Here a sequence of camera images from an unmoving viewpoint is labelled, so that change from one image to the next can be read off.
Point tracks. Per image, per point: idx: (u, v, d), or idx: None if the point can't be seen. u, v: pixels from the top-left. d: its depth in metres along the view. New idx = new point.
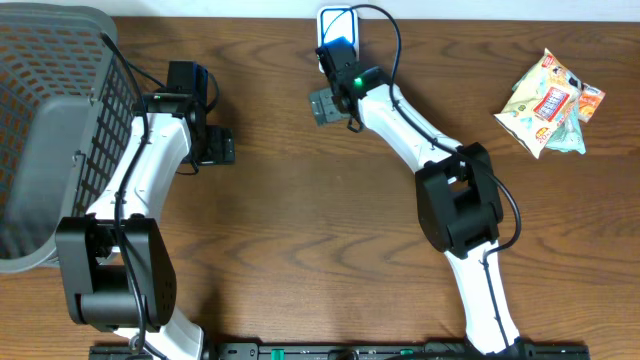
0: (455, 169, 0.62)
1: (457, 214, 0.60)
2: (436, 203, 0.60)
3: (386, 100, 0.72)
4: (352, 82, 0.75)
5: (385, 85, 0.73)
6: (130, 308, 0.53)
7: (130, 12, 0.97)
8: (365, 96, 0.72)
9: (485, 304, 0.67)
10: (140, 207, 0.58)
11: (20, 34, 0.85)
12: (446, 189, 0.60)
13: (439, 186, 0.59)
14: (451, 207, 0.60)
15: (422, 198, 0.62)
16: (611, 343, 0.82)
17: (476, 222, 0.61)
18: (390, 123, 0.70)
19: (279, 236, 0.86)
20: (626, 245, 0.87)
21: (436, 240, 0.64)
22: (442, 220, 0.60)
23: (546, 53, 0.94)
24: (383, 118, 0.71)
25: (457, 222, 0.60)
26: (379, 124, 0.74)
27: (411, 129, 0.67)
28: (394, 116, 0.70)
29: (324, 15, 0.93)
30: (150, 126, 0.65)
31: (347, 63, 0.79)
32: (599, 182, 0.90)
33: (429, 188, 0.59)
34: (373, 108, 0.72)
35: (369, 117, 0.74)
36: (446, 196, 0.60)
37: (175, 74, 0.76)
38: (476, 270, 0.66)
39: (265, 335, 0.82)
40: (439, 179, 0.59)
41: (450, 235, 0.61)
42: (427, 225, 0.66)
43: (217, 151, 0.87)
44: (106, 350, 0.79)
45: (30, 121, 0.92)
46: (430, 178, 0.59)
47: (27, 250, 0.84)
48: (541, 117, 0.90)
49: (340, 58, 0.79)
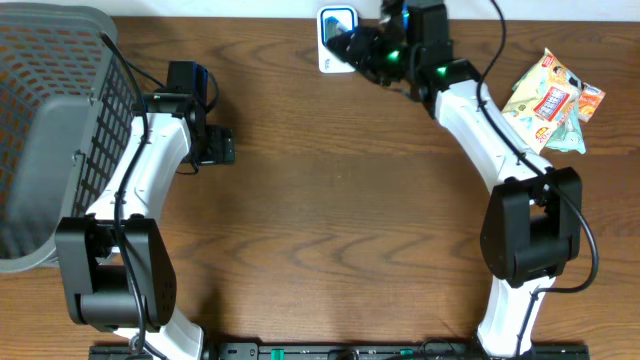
0: (538, 192, 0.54)
1: (530, 243, 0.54)
2: (510, 226, 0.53)
3: (470, 97, 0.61)
4: (435, 69, 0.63)
5: (472, 82, 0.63)
6: (130, 308, 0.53)
7: (130, 12, 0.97)
8: (447, 90, 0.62)
9: (515, 324, 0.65)
10: (139, 207, 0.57)
11: (20, 34, 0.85)
12: (524, 213, 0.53)
13: (518, 209, 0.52)
14: (524, 234, 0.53)
15: (491, 215, 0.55)
16: (612, 343, 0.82)
17: (546, 257, 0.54)
18: (471, 124, 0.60)
19: (279, 236, 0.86)
20: (626, 246, 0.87)
21: (495, 264, 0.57)
22: (511, 246, 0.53)
23: (546, 53, 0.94)
24: (463, 118, 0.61)
25: (527, 253, 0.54)
26: (458, 122, 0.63)
27: (496, 134, 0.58)
28: (477, 119, 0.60)
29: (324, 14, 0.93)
30: (150, 126, 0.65)
31: (440, 41, 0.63)
32: (599, 182, 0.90)
33: (507, 208, 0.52)
34: (454, 104, 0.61)
35: (446, 113, 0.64)
36: (522, 221, 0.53)
37: (174, 74, 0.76)
38: (523, 299, 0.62)
39: (265, 335, 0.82)
40: (521, 201, 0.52)
41: (517, 265, 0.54)
42: (485, 246, 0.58)
43: (217, 151, 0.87)
44: (106, 350, 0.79)
45: (30, 121, 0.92)
46: (512, 198, 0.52)
47: (27, 250, 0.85)
48: (541, 117, 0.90)
49: (431, 33, 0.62)
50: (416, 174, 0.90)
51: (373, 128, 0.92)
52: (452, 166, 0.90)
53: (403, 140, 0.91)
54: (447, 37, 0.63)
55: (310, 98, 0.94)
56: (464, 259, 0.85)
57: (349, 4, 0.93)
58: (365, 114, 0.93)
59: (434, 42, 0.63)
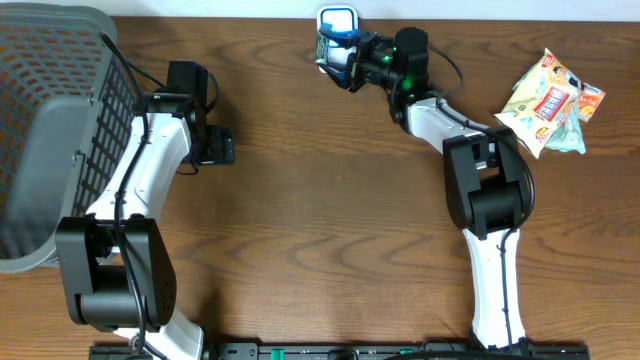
0: (483, 149, 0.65)
1: (481, 189, 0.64)
2: (460, 173, 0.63)
3: (429, 103, 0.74)
4: (408, 96, 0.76)
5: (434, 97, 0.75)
6: (130, 308, 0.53)
7: (130, 12, 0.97)
8: (413, 102, 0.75)
9: (496, 295, 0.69)
10: (140, 207, 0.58)
11: (20, 34, 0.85)
12: (471, 161, 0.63)
13: (465, 156, 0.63)
14: (474, 181, 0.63)
15: (447, 171, 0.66)
16: (611, 342, 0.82)
17: (501, 204, 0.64)
18: (430, 120, 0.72)
19: (279, 236, 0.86)
20: (626, 245, 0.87)
21: (460, 216, 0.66)
22: (465, 192, 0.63)
23: (546, 53, 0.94)
24: (425, 117, 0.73)
25: (482, 199, 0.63)
26: (423, 128, 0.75)
27: (448, 119, 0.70)
28: (434, 113, 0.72)
29: (324, 15, 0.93)
30: (150, 126, 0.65)
31: (420, 77, 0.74)
32: (599, 182, 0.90)
33: (455, 157, 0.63)
34: (418, 110, 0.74)
35: (415, 123, 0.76)
36: (470, 167, 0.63)
37: (174, 74, 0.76)
38: (494, 254, 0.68)
39: (265, 335, 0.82)
40: (467, 149, 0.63)
41: (473, 210, 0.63)
42: (451, 205, 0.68)
43: (217, 151, 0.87)
44: (106, 350, 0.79)
45: (30, 122, 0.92)
46: (459, 147, 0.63)
47: (27, 250, 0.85)
48: (541, 117, 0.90)
49: (415, 70, 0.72)
50: (416, 174, 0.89)
51: (372, 128, 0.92)
52: None
53: (403, 140, 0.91)
54: (424, 73, 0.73)
55: (310, 98, 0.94)
56: (464, 259, 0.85)
57: (349, 5, 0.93)
58: (365, 114, 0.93)
59: (416, 77, 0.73)
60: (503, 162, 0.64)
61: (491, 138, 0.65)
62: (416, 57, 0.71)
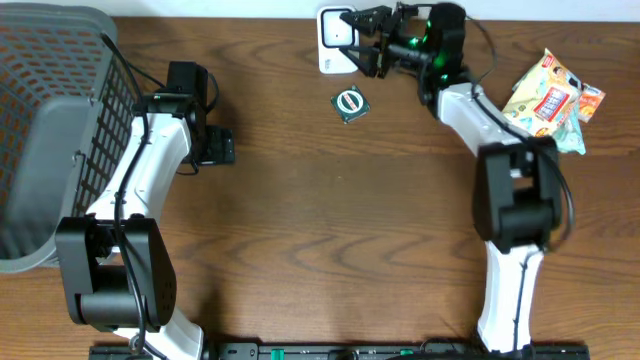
0: (521, 159, 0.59)
1: (513, 204, 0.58)
2: (492, 185, 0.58)
3: (465, 92, 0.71)
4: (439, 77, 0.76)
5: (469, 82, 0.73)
6: (131, 309, 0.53)
7: (131, 12, 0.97)
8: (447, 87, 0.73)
9: (509, 305, 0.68)
10: (140, 207, 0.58)
11: (20, 34, 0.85)
12: (506, 173, 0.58)
13: (499, 166, 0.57)
14: (506, 194, 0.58)
15: (478, 179, 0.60)
16: (612, 343, 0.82)
17: (531, 221, 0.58)
18: (463, 111, 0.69)
19: (279, 236, 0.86)
20: (626, 246, 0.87)
21: (483, 228, 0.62)
22: (495, 205, 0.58)
23: (546, 53, 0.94)
24: (458, 106, 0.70)
25: (512, 214, 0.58)
26: (454, 116, 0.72)
27: (484, 114, 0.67)
28: (470, 106, 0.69)
29: (324, 15, 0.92)
30: (150, 126, 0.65)
31: (455, 56, 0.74)
32: (599, 183, 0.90)
33: (490, 165, 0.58)
34: (451, 97, 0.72)
35: (446, 110, 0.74)
36: (505, 180, 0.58)
37: (174, 74, 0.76)
38: (514, 270, 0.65)
39: (265, 335, 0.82)
40: (504, 158, 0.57)
41: (501, 224, 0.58)
42: (475, 213, 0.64)
43: (216, 151, 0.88)
44: (106, 350, 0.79)
45: (30, 122, 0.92)
46: (494, 156, 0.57)
47: (27, 250, 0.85)
48: (541, 117, 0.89)
49: (448, 46, 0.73)
50: (416, 174, 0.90)
51: (373, 128, 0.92)
52: (452, 166, 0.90)
53: (403, 140, 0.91)
54: (458, 53, 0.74)
55: (310, 98, 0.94)
56: (464, 259, 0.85)
57: (349, 5, 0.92)
58: (365, 114, 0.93)
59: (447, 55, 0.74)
60: (542, 177, 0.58)
61: (531, 149, 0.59)
62: (450, 33, 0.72)
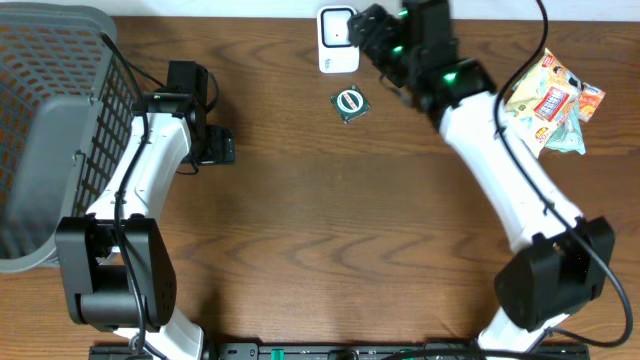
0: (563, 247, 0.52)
1: (556, 300, 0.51)
2: (540, 288, 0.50)
3: (489, 124, 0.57)
4: (438, 76, 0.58)
5: (484, 95, 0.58)
6: (131, 309, 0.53)
7: (131, 12, 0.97)
8: (454, 104, 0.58)
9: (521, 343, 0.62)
10: (140, 207, 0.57)
11: (20, 34, 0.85)
12: (554, 273, 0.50)
13: (547, 270, 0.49)
14: (552, 293, 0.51)
15: (525, 276, 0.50)
16: (612, 342, 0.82)
17: (568, 310, 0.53)
18: (489, 156, 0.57)
19: (279, 236, 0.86)
20: (627, 245, 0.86)
21: (514, 313, 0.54)
22: (537, 306, 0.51)
23: (546, 52, 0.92)
24: (482, 151, 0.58)
25: (553, 311, 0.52)
26: (477, 156, 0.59)
27: (514, 167, 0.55)
28: (496, 151, 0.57)
29: (325, 15, 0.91)
30: (150, 126, 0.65)
31: (443, 41, 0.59)
32: (599, 183, 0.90)
33: (540, 271, 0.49)
34: (471, 132, 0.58)
35: (465, 145, 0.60)
36: (551, 282, 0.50)
37: (175, 74, 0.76)
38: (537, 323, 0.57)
39: (265, 335, 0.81)
40: (551, 262, 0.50)
41: (536, 323, 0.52)
42: (509, 299, 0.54)
43: (217, 152, 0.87)
44: (106, 350, 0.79)
45: (30, 122, 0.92)
46: (541, 262, 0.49)
47: (27, 250, 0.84)
48: (541, 117, 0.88)
49: (432, 30, 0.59)
50: (416, 174, 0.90)
51: (373, 128, 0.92)
52: (452, 167, 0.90)
53: (403, 140, 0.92)
54: (447, 38, 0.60)
55: (310, 98, 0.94)
56: (464, 259, 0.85)
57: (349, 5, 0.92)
58: (365, 114, 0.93)
59: (435, 43, 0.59)
60: (590, 270, 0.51)
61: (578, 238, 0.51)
62: (430, 11, 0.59)
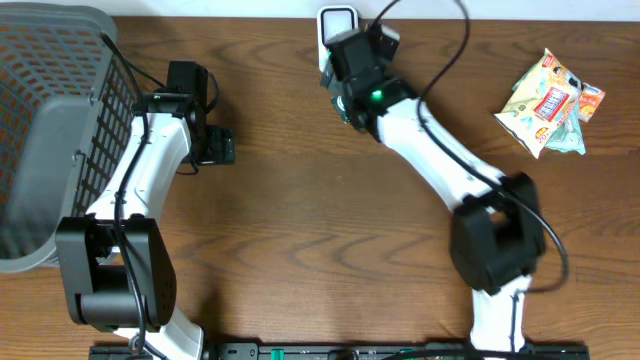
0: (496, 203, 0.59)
1: (499, 253, 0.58)
2: (475, 241, 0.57)
3: (412, 119, 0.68)
4: (369, 95, 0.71)
5: (409, 101, 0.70)
6: (131, 309, 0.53)
7: (131, 12, 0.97)
8: (386, 113, 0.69)
9: (503, 325, 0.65)
10: (140, 207, 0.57)
11: (20, 34, 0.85)
12: (486, 226, 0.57)
13: (479, 223, 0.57)
14: (492, 246, 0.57)
15: (460, 233, 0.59)
16: (611, 342, 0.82)
17: (518, 263, 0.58)
18: (419, 146, 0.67)
19: (279, 236, 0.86)
20: (626, 245, 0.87)
21: (473, 275, 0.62)
22: (481, 259, 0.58)
23: (546, 53, 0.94)
24: (410, 140, 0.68)
25: (499, 263, 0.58)
26: (408, 148, 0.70)
27: (438, 150, 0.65)
28: (422, 138, 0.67)
29: (324, 15, 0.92)
30: (150, 126, 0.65)
31: (366, 67, 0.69)
32: (598, 183, 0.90)
33: (469, 224, 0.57)
34: (398, 128, 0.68)
35: (397, 141, 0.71)
36: (486, 234, 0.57)
37: (174, 74, 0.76)
38: (504, 301, 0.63)
39: (265, 335, 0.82)
40: (480, 215, 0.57)
41: (489, 279, 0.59)
42: (463, 262, 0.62)
43: (217, 152, 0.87)
44: (106, 350, 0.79)
45: (30, 122, 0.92)
46: (473, 217, 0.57)
47: (27, 250, 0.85)
48: (541, 117, 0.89)
49: (354, 59, 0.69)
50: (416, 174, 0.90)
51: None
52: None
53: None
54: (370, 64, 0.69)
55: (310, 98, 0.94)
56: None
57: (349, 6, 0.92)
58: None
59: (363, 71, 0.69)
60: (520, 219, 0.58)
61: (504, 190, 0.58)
62: (350, 46, 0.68)
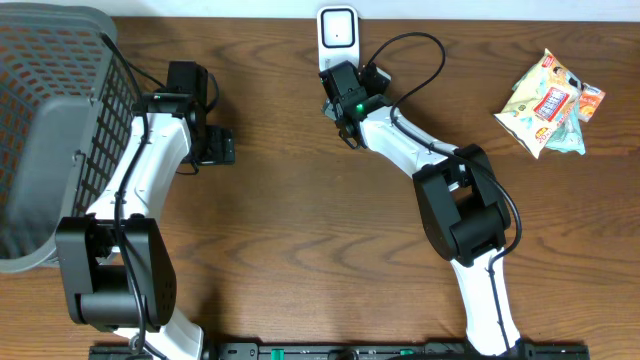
0: (455, 173, 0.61)
1: (461, 218, 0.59)
2: (435, 205, 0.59)
3: (384, 118, 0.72)
4: (353, 107, 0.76)
5: (385, 108, 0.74)
6: (130, 308, 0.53)
7: (130, 12, 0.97)
8: (366, 118, 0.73)
9: (489, 309, 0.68)
10: (140, 207, 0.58)
11: (20, 34, 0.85)
12: (444, 191, 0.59)
13: (437, 186, 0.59)
14: (452, 211, 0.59)
15: (422, 202, 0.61)
16: (611, 342, 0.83)
17: (482, 230, 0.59)
18: (389, 139, 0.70)
19: (279, 236, 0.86)
20: (626, 245, 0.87)
21: (443, 247, 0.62)
22: (444, 225, 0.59)
23: (546, 53, 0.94)
24: (381, 135, 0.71)
25: (463, 229, 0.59)
26: (382, 145, 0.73)
27: (406, 140, 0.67)
28: (392, 132, 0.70)
29: (324, 15, 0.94)
30: (150, 126, 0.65)
31: (351, 89, 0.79)
32: (599, 183, 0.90)
33: (426, 189, 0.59)
34: (371, 128, 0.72)
35: (371, 139, 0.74)
36: (445, 199, 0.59)
37: (174, 74, 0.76)
38: (481, 275, 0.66)
39: (265, 335, 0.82)
40: (437, 180, 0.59)
41: (455, 242, 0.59)
42: (432, 235, 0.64)
43: (217, 152, 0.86)
44: (106, 350, 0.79)
45: (30, 122, 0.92)
46: (428, 179, 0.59)
47: (27, 250, 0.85)
48: (541, 117, 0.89)
49: (343, 84, 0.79)
50: None
51: None
52: None
53: None
54: (355, 89, 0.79)
55: (310, 98, 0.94)
56: None
57: (349, 5, 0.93)
58: None
59: (349, 93, 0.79)
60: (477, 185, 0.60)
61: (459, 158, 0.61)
62: (338, 73, 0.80)
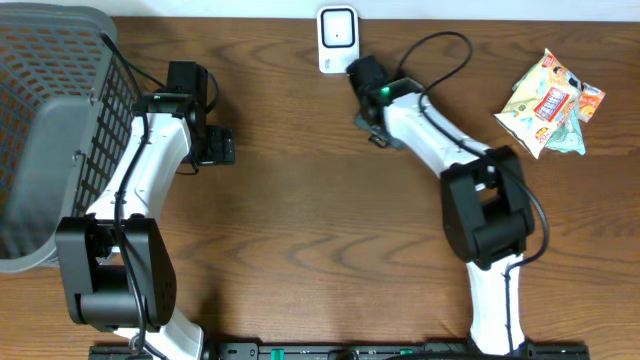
0: (483, 175, 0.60)
1: (485, 222, 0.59)
2: (460, 207, 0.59)
3: (412, 106, 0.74)
4: (379, 92, 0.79)
5: (413, 95, 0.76)
6: (130, 308, 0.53)
7: (130, 12, 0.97)
8: (392, 104, 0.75)
9: (499, 312, 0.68)
10: (140, 207, 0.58)
11: (20, 34, 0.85)
12: (471, 193, 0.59)
13: (464, 188, 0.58)
14: (477, 214, 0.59)
15: (446, 201, 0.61)
16: (610, 342, 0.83)
17: (505, 235, 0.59)
18: (415, 126, 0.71)
19: (279, 236, 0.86)
20: (626, 245, 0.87)
21: (461, 248, 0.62)
22: (467, 228, 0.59)
23: (546, 53, 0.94)
24: (409, 123, 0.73)
25: (485, 233, 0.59)
26: (407, 134, 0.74)
27: (434, 131, 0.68)
28: (419, 121, 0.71)
29: (324, 15, 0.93)
30: (150, 126, 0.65)
31: (376, 78, 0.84)
32: (599, 183, 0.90)
33: (454, 189, 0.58)
34: (399, 114, 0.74)
35: (397, 127, 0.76)
36: (472, 201, 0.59)
37: (174, 74, 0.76)
38: (496, 279, 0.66)
39: (265, 335, 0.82)
40: (467, 182, 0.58)
41: (477, 245, 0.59)
42: (451, 235, 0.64)
43: (216, 151, 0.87)
44: (106, 350, 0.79)
45: (30, 122, 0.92)
46: (457, 181, 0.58)
47: (27, 250, 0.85)
48: (541, 117, 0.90)
49: (368, 75, 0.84)
50: (417, 175, 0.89)
51: None
52: None
53: None
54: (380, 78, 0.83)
55: (310, 98, 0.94)
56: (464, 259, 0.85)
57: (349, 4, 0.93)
58: None
59: (374, 82, 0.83)
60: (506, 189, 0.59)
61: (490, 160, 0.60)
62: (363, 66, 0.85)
